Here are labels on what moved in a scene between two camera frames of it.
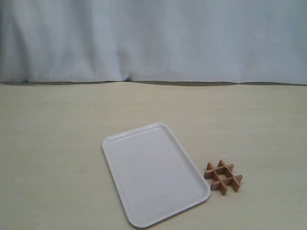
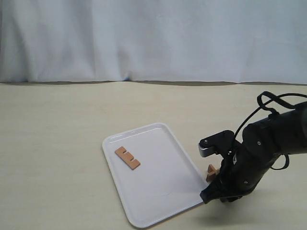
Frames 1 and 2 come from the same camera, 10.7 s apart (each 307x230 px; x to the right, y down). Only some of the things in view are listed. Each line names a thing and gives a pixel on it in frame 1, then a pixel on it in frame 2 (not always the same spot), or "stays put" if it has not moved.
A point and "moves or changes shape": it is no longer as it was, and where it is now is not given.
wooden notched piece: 210,174 -> 126,157
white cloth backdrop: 241,41 stays put
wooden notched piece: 217,185 moves or changes shape
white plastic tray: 155,180 stays put
